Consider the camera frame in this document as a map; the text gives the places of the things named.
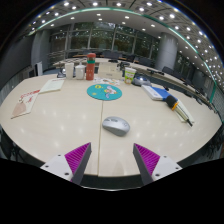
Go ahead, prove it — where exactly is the colourful sticker sheet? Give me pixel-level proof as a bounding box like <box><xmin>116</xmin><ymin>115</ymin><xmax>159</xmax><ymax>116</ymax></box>
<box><xmin>94</xmin><ymin>77</ymin><xmax>123</xmax><ymax>87</ymax></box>

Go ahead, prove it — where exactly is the stack of white paper cups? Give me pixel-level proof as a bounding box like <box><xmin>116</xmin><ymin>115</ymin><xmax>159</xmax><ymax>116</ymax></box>
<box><xmin>64</xmin><ymin>62</ymin><xmax>75</xmax><ymax>79</ymax></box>

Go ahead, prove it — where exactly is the group of ceiling lights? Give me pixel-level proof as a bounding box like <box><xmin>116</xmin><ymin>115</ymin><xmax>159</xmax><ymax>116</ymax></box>
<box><xmin>16</xmin><ymin>0</ymin><xmax>224</xmax><ymax>84</ymax></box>

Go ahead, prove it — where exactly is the black conference microphone unit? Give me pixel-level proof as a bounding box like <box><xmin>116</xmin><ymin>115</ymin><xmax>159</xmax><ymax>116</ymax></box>
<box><xmin>131</xmin><ymin>76</ymin><xmax>153</xmax><ymax>88</ymax></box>
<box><xmin>56</xmin><ymin>68</ymin><xmax>67</xmax><ymax>79</ymax></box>

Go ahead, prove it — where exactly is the blue and white book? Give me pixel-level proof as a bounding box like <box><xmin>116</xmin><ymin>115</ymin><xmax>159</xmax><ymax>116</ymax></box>
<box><xmin>141</xmin><ymin>84</ymin><xmax>174</xmax><ymax>102</ymax></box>

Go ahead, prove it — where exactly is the red and white magazine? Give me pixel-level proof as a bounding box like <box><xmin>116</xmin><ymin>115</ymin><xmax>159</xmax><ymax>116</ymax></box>
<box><xmin>10</xmin><ymin>89</ymin><xmax>41</xmax><ymax>120</ymax></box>

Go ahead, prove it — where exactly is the white lidded mug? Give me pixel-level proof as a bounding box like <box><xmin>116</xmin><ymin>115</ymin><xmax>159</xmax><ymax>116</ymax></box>
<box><xmin>74</xmin><ymin>63</ymin><xmax>87</xmax><ymax>80</ymax></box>

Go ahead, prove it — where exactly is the black handheld microphone yellow band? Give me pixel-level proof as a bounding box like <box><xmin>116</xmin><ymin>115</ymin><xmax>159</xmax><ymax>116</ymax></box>
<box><xmin>165</xmin><ymin>94</ymin><xmax>194</xmax><ymax>127</ymax></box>

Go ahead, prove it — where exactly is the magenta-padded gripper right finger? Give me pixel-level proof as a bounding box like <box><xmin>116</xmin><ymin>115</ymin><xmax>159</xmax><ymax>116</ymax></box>
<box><xmin>132</xmin><ymin>143</ymin><xmax>183</xmax><ymax>186</ymax></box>

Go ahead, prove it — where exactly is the long curved conference table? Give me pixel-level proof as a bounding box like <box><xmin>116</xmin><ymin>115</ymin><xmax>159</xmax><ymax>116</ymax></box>
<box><xmin>53</xmin><ymin>57</ymin><xmax>214</xmax><ymax>103</ymax></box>

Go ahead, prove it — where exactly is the silver computer mouse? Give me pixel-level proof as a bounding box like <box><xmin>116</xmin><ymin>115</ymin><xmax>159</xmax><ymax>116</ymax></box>
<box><xmin>101</xmin><ymin>115</ymin><xmax>131</xmax><ymax>137</ymax></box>

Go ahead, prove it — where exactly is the red thermos bottle green band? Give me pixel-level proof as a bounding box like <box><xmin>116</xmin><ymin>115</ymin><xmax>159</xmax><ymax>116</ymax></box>
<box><xmin>85</xmin><ymin>52</ymin><xmax>97</xmax><ymax>81</ymax></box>

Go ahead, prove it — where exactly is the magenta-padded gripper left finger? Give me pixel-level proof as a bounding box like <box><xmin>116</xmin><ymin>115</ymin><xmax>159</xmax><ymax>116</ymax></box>
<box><xmin>40</xmin><ymin>142</ymin><xmax>92</xmax><ymax>186</ymax></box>

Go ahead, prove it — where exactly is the group of dark office chairs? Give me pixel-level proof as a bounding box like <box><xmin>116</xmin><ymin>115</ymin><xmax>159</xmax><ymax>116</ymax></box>
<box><xmin>99</xmin><ymin>49</ymin><xmax>209</xmax><ymax>96</ymax></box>

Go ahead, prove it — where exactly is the round teal cartoon mouse pad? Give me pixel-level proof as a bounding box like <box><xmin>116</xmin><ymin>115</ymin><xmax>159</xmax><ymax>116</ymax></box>
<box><xmin>86</xmin><ymin>83</ymin><xmax>123</xmax><ymax>102</ymax></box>

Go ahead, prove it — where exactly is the green printed paper cup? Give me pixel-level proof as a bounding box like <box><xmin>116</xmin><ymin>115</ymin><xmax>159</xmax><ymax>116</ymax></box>
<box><xmin>123</xmin><ymin>66</ymin><xmax>137</xmax><ymax>85</ymax></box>

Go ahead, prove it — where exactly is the white cardboard organizer box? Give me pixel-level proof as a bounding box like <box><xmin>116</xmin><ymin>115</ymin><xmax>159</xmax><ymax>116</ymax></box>
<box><xmin>97</xmin><ymin>62</ymin><xmax>124</xmax><ymax>80</ymax></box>

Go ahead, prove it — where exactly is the white booklet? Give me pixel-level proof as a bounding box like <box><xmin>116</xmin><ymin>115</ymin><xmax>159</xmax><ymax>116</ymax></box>
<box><xmin>38</xmin><ymin>78</ymin><xmax>66</xmax><ymax>94</ymax></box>

